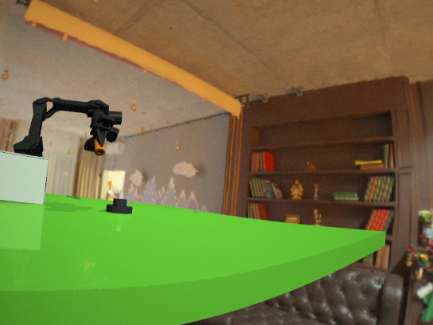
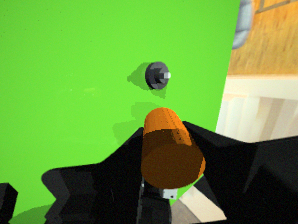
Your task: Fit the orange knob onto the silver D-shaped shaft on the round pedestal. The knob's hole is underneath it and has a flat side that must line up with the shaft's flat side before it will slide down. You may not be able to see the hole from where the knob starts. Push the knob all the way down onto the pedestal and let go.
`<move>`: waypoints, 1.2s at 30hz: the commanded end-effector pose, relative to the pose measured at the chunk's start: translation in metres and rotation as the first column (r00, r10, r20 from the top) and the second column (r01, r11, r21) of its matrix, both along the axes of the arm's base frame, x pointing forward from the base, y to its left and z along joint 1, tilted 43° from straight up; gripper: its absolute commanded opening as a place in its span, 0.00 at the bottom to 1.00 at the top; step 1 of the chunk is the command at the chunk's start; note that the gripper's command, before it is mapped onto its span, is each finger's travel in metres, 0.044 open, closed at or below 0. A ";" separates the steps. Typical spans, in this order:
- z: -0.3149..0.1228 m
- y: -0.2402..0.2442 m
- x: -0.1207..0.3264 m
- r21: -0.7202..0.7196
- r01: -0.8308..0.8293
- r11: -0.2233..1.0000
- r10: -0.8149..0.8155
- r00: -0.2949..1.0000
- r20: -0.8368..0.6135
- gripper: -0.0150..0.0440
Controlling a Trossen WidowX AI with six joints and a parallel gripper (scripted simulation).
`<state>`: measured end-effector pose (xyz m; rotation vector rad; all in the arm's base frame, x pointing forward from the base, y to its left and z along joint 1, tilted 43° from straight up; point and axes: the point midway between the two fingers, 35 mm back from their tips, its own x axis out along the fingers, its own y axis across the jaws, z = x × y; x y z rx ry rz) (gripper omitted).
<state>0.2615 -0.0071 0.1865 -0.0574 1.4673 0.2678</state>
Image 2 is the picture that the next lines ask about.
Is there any orange knob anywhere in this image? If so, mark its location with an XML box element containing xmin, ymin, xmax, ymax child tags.
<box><xmin>141</xmin><ymin>107</ymin><xmax>206</xmax><ymax>189</ymax></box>

